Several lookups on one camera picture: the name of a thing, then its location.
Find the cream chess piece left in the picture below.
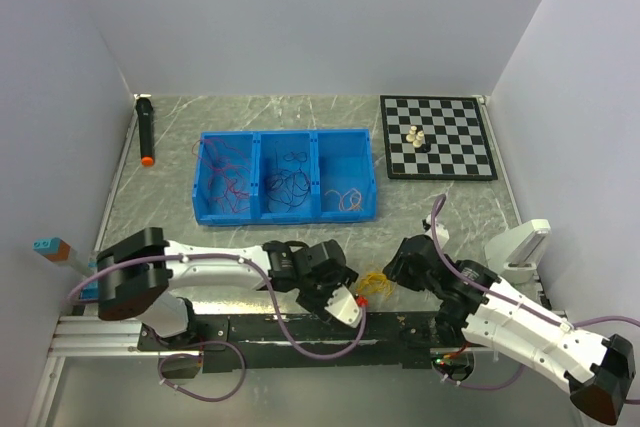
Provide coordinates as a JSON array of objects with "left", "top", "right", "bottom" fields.
[{"left": 406, "top": 125, "right": 417, "bottom": 143}]

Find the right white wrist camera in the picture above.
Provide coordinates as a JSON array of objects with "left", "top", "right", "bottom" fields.
[{"left": 422, "top": 217, "right": 450, "bottom": 248}]

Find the cream chess piece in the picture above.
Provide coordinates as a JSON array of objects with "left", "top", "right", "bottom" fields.
[
  {"left": 412, "top": 131, "right": 425, "bottom": 149},
  {"left": 406, "top": 125, "right": 417, "bottom": 143}
]

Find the blue three-compartment bin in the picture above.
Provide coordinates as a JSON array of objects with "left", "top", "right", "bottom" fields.
[{"left": 192, "top": 129, "right": 377, "bottom": 226}]

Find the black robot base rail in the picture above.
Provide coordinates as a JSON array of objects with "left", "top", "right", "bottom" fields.
[{"left": 137, "top": 311, "right": 465, "bottom": 373}]

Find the cream chess piece right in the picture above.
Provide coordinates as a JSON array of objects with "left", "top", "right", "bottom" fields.
[{"left": 412, "top": 131, "right": 425, "bottom": 149}]

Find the blue white brick stack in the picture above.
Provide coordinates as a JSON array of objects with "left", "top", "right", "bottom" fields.
[{"left": 78, "top": 257, "right": 99, "bottom": 304}]

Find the blue and brown toy block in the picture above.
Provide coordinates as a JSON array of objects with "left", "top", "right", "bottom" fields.
[{"left": 33, "top": 237, "right": 93, "bottom": 277}]

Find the dark red wire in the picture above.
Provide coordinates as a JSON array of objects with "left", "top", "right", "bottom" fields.
[{"left": 199, "top": 156, "right": 251, "bottom": 213}]

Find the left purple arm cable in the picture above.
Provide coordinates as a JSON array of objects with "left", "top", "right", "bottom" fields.
[{"left": 65, "top": 252, "right": 368, "bottom": 402}]

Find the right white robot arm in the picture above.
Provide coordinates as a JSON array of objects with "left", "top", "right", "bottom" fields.
[{"left": 383, "top": 235, "right": 636, "bottom": 425}]

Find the yellow wire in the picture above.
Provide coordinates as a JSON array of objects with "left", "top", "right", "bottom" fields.
[{"left": 353, "top": 263, "right": 397, "bottom": 298}]

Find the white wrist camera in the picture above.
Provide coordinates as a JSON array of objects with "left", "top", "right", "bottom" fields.
[
  {"left": 422, "top": 217, "right": 450, "bottom": 248},
  {"left": 324, "top": 286, "right": 365, "bottom": 328}
]

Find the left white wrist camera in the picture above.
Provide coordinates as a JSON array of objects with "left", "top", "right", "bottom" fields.
[{"left": 324, "top": 286, "right": 365, "bottom": 328}]

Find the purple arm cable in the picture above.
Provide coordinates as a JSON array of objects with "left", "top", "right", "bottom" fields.
[
  {"left": 65, "top": 252, "right": 368, "bottom": 402},
  {"left": 430, "top": 193, "right": 640, "bottom": 406}
]

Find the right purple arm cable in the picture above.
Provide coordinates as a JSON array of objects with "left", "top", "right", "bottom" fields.
[{"left": 430, "top": 193, "right": 640, "bottom": 406}]

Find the short orange wire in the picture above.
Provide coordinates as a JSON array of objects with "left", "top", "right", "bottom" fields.
[{"left": 323, "top": 187, "right": 364, "bottom": 213}]

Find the black marker orange cap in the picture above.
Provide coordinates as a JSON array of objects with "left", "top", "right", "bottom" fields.
[{"left": 135, "top": 97, "right": 155, "bottom": 167}]

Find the black and white chessboard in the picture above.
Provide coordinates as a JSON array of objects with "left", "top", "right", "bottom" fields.
[{"left": 380, "top": 95, "right": 498, "bottom": 181}]

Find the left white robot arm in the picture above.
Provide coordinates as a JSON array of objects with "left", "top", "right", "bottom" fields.
[{"left": 97, "top": 227, "right": 363, "bottom": 349}]

